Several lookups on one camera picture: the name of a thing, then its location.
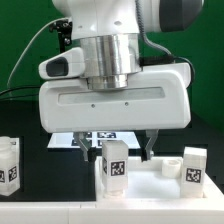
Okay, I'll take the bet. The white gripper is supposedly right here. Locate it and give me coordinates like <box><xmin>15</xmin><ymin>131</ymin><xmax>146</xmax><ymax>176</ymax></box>
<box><xmin>39</xmin><ymin>63</ymin><xmax>191</xmax><ymax>162</ymax></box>

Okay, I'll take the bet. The white square table top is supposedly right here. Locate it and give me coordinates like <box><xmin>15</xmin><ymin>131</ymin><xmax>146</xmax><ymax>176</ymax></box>
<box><xmin>95</xmin><ymin>157</ymin><xmax>224</xmax><ymax>201</ymax></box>

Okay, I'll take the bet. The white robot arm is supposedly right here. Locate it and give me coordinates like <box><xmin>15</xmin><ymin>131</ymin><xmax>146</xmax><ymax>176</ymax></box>
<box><xmin>39</xmin><ymin>0</ymin><xmax>204</xmax><ymax>160</ymax></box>

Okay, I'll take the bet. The white sheet with tags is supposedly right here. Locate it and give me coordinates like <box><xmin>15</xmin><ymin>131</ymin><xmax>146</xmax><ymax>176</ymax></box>
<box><xmin>48</xmin><ymin>132</ymin><xmax>140</xmax><ymax>149</ymax></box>

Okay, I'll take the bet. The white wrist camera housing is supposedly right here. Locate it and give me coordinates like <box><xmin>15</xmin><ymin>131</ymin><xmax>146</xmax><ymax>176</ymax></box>
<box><xmin>38</xmin><ymin>47</ymin><xmax>85</xmax><ymax>80</ymax></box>

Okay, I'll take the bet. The black cable on table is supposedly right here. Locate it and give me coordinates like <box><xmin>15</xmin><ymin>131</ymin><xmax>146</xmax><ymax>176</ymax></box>
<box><xmin>0</xmin><ymin>85</ymin><xmax>43</xmax><ymax>100</ymax></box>

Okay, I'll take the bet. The grey braided robot cable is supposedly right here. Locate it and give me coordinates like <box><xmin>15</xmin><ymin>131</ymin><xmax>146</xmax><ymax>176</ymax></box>
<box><xmin>134</xmin><ymin>0</ymin><xmax>194</xmax><ymax>84</ymax></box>

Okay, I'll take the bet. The white camera cable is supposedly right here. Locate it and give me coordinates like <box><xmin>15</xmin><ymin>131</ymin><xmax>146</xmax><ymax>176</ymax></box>
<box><xmin>5</xmin><ymin>17</ymin><xmax>64</xmax><ymax>98</ymax></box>

